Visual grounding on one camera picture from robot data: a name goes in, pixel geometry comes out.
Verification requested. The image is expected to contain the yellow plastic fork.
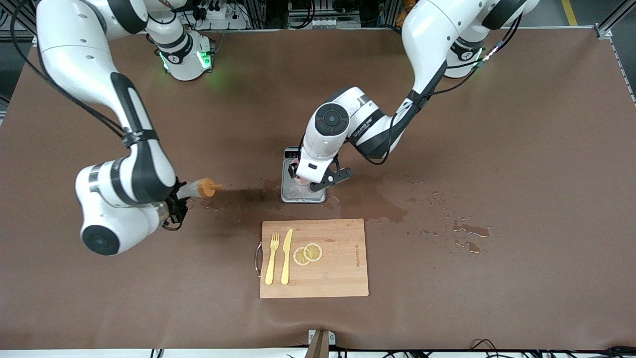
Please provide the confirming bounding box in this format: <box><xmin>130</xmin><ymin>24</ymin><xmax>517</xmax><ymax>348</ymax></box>
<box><xmin>265</xmin><ymin>233</ymin><xmax>280</xmax><ymax>286</ymax></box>

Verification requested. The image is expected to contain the white connector strip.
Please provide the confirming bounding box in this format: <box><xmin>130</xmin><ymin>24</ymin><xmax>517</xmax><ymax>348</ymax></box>
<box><xmin>287</xmin><ymin>14</ymin><xmax>362</xmax><ymax>29</ymax></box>

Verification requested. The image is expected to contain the wooden cutting board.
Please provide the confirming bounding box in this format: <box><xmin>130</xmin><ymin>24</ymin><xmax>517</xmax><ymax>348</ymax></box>
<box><xmin>255</xmin><ymin>218</ymin><xmax>370</xmax><ymax>299</ymax></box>

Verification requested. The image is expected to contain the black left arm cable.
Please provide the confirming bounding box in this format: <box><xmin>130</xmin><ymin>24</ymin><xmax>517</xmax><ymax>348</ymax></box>
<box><xmin>357</xmin><ymin>12</ymin><xmax>523</xmax><ymax>166</ymax></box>

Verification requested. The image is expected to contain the black floor cable bundle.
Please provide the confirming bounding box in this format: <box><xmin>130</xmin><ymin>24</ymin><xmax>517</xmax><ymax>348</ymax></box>
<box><xmin>470</xmin><ymin>339</ymin><xmax>636</xmax><ymax>358</ymax></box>

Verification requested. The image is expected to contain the white power strip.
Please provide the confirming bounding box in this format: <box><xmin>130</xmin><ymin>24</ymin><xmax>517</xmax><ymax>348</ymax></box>
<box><xmin>191</xmin><ymin>2</ymin><xmax>249</xmax><ymax>31</ymax></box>

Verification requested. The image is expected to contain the yellow plastic knife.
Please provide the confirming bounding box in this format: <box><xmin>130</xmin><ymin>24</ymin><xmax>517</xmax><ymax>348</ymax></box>
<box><xmin>281</xmin><ymin>228</ymin><xmax>294</xmax><ymax>285</ymax></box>

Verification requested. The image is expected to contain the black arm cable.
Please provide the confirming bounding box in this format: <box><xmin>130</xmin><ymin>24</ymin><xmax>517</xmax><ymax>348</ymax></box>
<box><xmin>357</xmin><ymin>12</ymin><xmax>523</xmax><ymax>166</ymax></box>
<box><xmin>10</xmin><ymin>0</ymin><xmax>131</xmax><ymax>139</ymax></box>

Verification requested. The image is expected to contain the translucent squeeze bottle orange cap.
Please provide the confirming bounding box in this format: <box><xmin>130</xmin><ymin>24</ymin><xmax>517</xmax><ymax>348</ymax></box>
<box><xmin>176</xmin><ymin>178</ymin><xmax>223</xmax><ymax>200</ymax></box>

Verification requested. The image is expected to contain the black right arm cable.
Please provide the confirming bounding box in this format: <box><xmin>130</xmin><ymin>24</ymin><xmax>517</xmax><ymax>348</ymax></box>
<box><xmin>10</xmin><ymin>0</ymin><xmax>131</xmax><ymax>139</ymax></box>

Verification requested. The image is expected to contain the brown table cover sheet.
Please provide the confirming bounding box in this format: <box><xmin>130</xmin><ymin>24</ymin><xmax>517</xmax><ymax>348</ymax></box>
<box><xmin>0</xmin><ymin>27</ymin><xmax>636</xmax><ymax>351</ymax></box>

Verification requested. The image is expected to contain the silver digital kitchen scale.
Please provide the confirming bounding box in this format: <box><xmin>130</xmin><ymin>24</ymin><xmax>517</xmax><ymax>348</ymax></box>
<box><xmin>281</xmin><ymin>146</ymin><xmax>327</xmax><ymax>203</ymax></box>

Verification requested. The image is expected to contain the pink cup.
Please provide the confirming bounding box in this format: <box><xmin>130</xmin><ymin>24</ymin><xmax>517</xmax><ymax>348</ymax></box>
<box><xmin>292</xmin><ymin>158</ymin><xmax>313</xmax><ymax>188</ymax></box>

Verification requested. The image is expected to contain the orange snack bags pile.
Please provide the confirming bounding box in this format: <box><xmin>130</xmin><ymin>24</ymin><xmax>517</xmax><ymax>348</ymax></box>
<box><xmin>396</xmin><ymin>0</ymin><xmax>419</xmax><ymax>26</ymax></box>

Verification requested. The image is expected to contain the metal table edge bracket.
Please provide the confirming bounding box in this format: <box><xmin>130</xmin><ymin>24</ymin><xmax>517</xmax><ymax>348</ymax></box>
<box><xmin>307</xmin><ymin>329</ymin><xmax>336</xmax><ymax>358</ymax></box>

